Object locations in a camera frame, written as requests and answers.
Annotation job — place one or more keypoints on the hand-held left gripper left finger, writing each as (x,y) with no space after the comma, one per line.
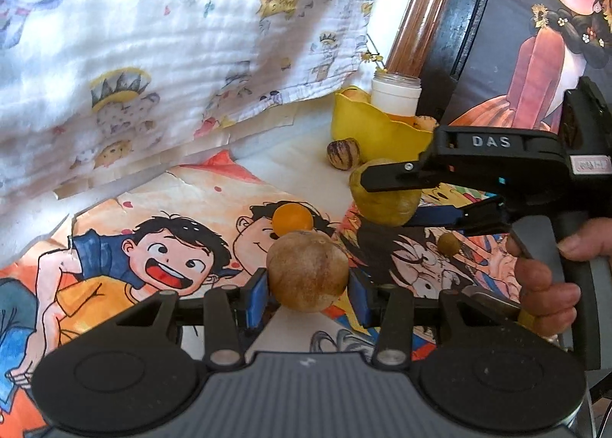
(258,298)

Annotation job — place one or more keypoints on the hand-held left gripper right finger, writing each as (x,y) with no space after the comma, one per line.
(357,300)

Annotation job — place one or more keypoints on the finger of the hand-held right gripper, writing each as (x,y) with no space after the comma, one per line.
(392,177)
(444,217)

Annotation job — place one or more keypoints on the longan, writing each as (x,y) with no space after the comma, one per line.
(449,243)

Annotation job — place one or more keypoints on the yellow-green pear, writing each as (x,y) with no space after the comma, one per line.
(382,208)

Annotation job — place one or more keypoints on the striped pepino melon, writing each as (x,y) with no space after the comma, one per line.
(342,154)

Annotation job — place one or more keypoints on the brown round fruit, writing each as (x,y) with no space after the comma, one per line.
(306,271)

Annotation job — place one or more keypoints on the small orange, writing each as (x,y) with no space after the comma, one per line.
(292,217)

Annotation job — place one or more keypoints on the person's right hand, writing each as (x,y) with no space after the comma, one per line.
(545,294)

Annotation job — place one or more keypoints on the yellow bowl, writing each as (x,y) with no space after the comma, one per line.
(368,132)

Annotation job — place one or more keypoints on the colourful anime poster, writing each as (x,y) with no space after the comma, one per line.
(406,251)

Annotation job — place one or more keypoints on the orange fruit piece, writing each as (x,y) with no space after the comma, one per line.
(401,120)

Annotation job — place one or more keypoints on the white plastic jar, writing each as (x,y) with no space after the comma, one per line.
(396,94)

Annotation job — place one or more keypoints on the yellow flower sprig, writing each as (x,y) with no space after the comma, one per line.
(370,56)

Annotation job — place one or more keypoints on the black door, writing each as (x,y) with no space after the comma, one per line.
(459,36)

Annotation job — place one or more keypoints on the white cartoon printed blanket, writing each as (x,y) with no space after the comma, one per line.
(143,36)

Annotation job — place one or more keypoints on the wall poster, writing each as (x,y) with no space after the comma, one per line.
(535,60)

